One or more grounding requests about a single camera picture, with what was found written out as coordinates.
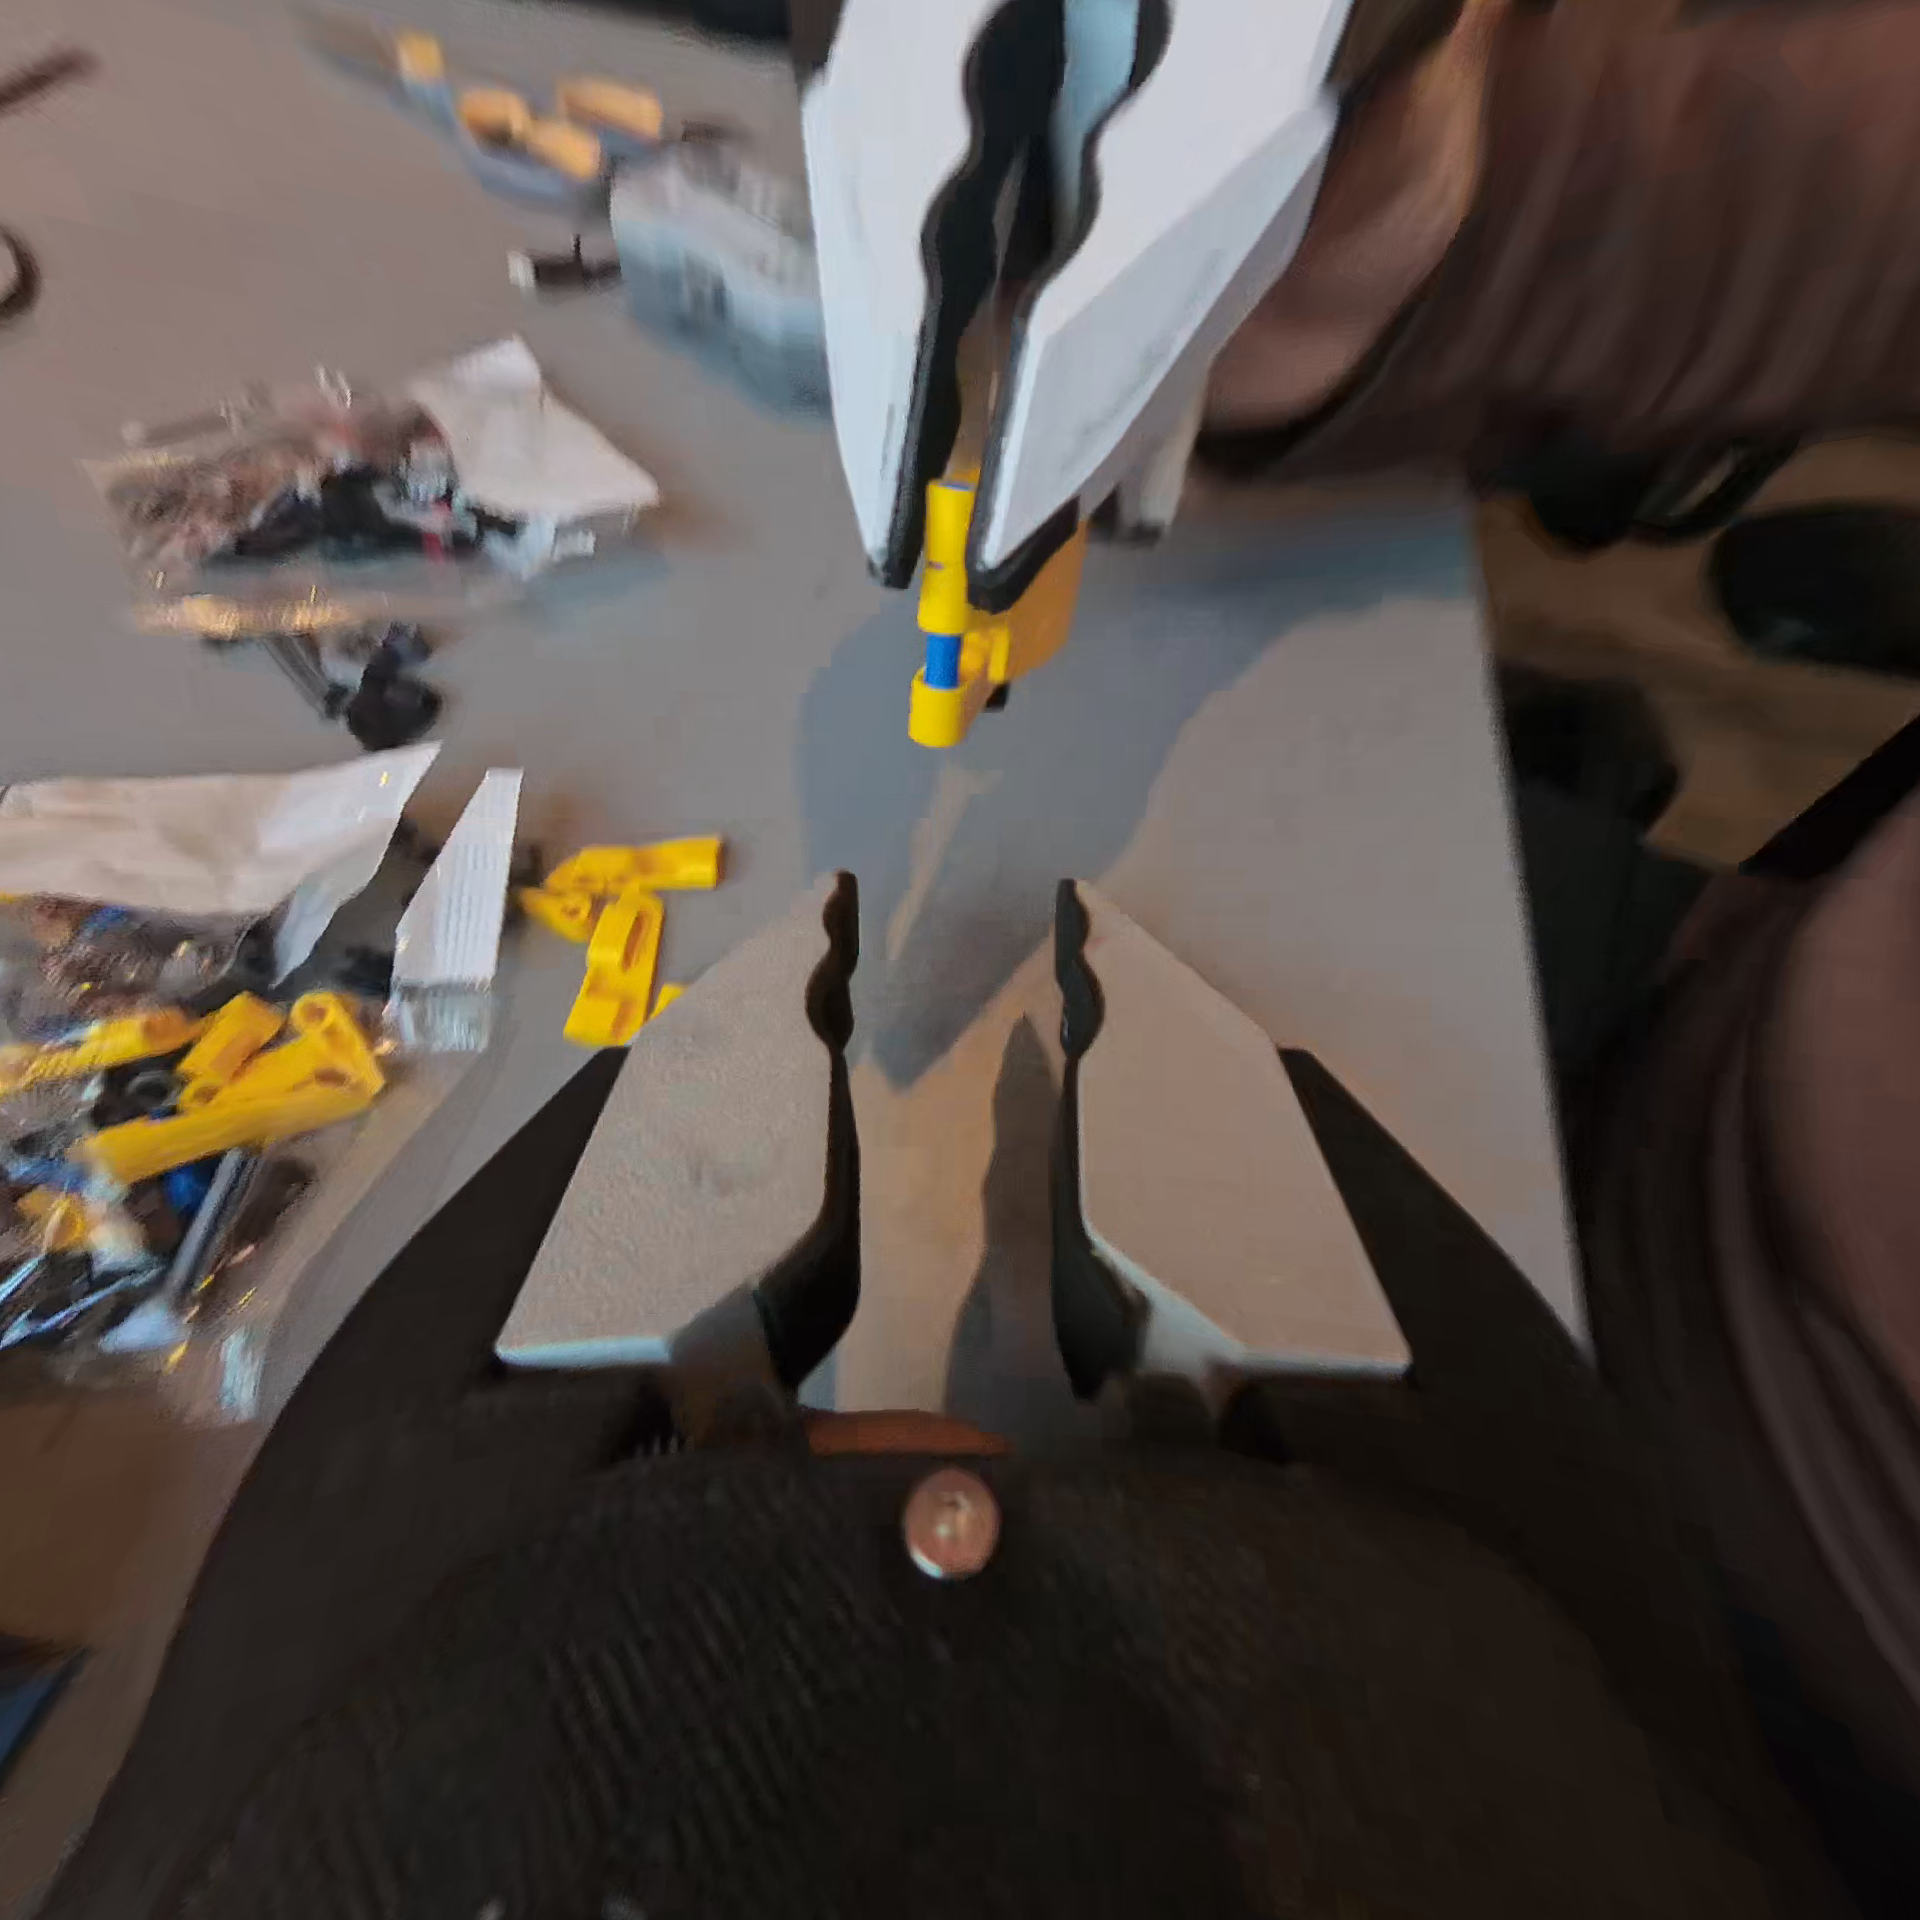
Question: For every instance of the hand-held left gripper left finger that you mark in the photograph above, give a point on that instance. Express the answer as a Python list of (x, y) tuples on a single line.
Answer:
[(676, 1187)]

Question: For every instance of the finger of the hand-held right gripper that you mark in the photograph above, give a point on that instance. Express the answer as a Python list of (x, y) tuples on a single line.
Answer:
[(1188, 211), (886, 211)]

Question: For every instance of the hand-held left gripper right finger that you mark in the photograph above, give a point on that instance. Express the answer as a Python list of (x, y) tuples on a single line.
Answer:
[(1231, 1187)]

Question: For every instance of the yellow beam black pin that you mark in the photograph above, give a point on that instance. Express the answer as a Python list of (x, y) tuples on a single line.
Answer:
[(947, 616)]

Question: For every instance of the grey desk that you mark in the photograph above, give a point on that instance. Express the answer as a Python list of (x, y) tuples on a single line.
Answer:
[(1293, 842)]

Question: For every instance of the grey electronic control box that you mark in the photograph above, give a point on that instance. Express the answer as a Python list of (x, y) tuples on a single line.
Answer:
[(720, 269)]

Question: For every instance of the yellow L-shaped piece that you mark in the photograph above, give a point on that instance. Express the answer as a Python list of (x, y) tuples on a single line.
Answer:
[(616, 968)]

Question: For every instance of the small yellow connector piece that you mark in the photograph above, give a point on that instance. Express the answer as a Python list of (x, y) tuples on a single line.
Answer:
[(557, 908)]

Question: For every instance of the yellow angled beam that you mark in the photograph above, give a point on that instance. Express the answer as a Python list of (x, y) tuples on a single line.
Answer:
[(645, 866)]

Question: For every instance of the small black plug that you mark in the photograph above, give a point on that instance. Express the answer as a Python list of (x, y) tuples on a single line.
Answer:
[(566, 265)]

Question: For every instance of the grey yellow hand tool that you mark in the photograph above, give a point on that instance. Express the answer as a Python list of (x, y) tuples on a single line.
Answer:
[(526, 122)]

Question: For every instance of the plastic bag of yellow parts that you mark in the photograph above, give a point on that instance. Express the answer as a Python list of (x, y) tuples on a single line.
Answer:
[(182, 1052)]

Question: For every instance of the plastic bag of black parts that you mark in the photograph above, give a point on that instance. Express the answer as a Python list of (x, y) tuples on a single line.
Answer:
[(392, 481)]

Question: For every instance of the loose black connector parts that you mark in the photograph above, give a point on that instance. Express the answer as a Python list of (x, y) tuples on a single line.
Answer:
[(376, 691)]

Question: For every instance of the black mesh chair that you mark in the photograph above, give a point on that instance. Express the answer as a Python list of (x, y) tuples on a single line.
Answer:
[(1831, 585)]

